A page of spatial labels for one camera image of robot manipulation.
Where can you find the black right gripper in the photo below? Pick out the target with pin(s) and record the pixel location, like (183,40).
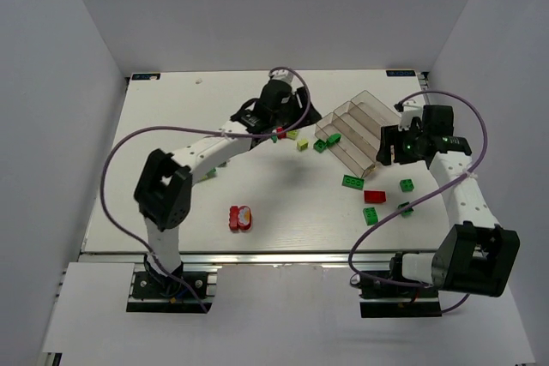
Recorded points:
(389,143)

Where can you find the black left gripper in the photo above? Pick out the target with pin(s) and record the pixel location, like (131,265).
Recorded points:
(300,105)

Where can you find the green 2x2 lego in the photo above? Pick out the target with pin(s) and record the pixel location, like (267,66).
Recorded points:
(407,185)
(370,216)

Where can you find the green sloped lego brick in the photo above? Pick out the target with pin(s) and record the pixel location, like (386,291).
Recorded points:
(333,139)

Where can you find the green long lego brick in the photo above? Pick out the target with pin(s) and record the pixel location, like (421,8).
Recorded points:
(352,182)

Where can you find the green 2x2 lego brick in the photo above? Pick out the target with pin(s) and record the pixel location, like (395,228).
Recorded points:
(320,146)

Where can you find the green 2x2 lego front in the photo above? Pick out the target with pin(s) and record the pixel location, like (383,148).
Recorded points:
(370,216)

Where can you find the green on lime long lego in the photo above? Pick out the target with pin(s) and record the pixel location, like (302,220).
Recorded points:
(211,173)

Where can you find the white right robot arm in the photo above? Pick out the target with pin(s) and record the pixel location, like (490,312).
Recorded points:
(477,255)

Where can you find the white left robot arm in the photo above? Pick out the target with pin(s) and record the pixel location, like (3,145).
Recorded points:
(163,191)

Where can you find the small red lego brick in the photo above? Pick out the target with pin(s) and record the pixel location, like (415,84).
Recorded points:
(281,134)

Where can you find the clear compartment organizer tray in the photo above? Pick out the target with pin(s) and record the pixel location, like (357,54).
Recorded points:
(358,121)

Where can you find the lime 2x2 lego brick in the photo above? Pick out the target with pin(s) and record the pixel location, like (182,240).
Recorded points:
(292,134)

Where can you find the lime small lego brick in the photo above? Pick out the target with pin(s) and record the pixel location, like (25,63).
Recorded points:
(302,144)

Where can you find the blue table label right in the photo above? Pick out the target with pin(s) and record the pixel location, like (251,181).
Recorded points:
(400,73)

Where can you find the blue table label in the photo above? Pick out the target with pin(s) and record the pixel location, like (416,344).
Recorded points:
(145,76)
(400,73)

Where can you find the red flat lego brick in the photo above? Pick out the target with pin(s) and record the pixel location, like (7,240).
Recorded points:
(375,196)

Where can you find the red flower lego block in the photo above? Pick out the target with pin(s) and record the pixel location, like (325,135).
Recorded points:
(240,218)

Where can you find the blue table label left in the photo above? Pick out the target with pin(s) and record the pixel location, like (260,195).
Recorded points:
(145,76)

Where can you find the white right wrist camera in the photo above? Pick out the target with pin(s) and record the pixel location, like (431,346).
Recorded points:
(408,110)

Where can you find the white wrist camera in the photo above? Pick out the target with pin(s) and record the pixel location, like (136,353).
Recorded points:
(283,75)
(408,110)

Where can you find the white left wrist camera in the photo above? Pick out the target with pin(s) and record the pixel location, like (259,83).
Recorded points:
(283,75)

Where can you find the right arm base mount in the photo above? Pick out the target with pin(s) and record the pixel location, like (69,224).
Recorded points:
(386,301)

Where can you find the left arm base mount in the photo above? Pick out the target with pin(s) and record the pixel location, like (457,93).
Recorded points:
(156,294)

